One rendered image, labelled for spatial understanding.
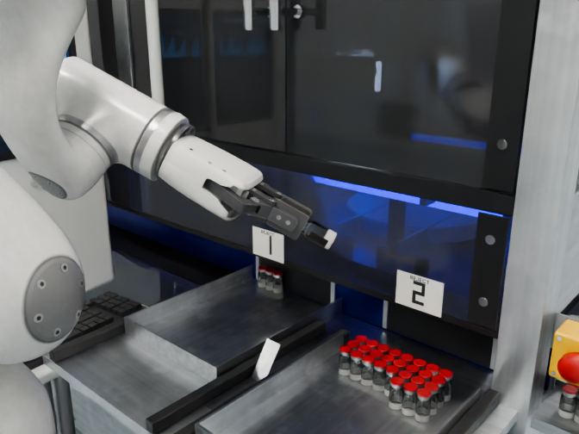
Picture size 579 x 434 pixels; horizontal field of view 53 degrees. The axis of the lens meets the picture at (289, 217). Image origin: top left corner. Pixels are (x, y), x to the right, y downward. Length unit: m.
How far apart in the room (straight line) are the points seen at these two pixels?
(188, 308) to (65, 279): 0.74
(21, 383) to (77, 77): 0.33
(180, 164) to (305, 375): 0.49
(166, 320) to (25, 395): 0.62
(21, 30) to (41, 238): 0.21
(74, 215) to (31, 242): 0.98
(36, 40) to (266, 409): 0.61
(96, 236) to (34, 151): 0.90
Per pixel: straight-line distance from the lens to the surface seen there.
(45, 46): 0.61
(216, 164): 0.64
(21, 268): 0.49
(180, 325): 1.17
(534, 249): 0.88
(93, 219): 1.50
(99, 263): 1.54
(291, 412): 0.92
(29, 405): 0.60
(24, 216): 0.50
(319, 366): 1.03
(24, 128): 0.62
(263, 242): 1.17
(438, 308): 0.97
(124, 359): 1.09
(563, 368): 0.89
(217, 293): 1.29
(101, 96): 0.69
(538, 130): 0.84
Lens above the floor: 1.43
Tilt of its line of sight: 18 degrees down
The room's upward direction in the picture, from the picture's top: straight up
